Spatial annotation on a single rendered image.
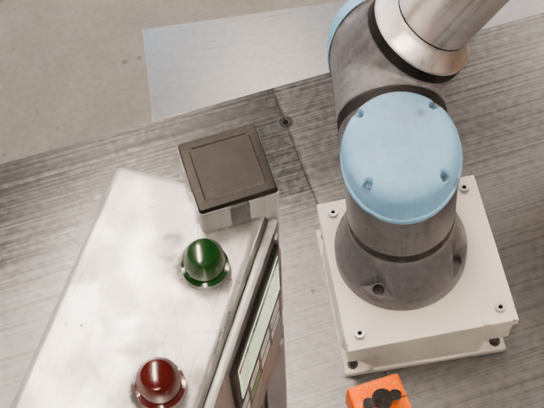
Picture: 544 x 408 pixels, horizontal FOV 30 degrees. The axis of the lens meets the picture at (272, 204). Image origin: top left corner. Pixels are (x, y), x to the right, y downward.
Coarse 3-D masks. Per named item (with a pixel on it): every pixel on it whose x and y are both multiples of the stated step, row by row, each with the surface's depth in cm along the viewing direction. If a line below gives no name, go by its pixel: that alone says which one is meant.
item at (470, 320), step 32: (320, 224) 121; (480, 224) 118; (480, 256) 116; (480, 288) 114; (352, 320) 114; (384, 320) 113; (416, 320) 113; (448, 320) 112; (480, 320) 112; (512, 320) 112; (352, 352) 112; (384, 352) 115; (416, 352) 116; (448, 352) 118; (480, 352) 119
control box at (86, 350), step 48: (144, 192) 57; (96, 240) 56; (144, 240) 56; (192, 240) 56; (240, 240) 56; (96, 288) 55; (144, 288) 55; (192, 288) 55; (240, 288) 55; (48, 336) 53; (96, 336) 53; (144, 336) 53; (192, 336) 53; (240, 336) 54; (48, 384) 52; (96, 384) 52; (192, 384) 52
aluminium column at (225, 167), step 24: (192, 144) 56; (216, 144) 56; (240, 144) 56; (192, 168) 55; (216, 168) 55; (240, 168) 55; (264, 168) 55; (192, 192) 55; (216, 192) 55; (240, 192) 54; (264, 192) 55; (216, 216) 55; (264, 216) 57
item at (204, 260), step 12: (204, 240) 53; (192, 252) 53; (204, 252) 53; (216, 252) 53; (192, 264) 53; (204, 264) 53; (216, 264) 53; (228, 264) 55; (192, 276) 54; (204, 276) 53; (216, 276) 54; (204, 288) 54; (216, 288) 54
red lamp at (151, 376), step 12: (156, 360) 50; (168, 360) 51; (144, 372) 50; (156, 372) 50; (168, 372) 50; (180, 372) 52; (144, 384) 50; (156, 384) 50; (168, 384) 50; (180, 384) 51; (144, 396) 50; (156, 396) 50; (168, 396) 50; (180, 396) 51
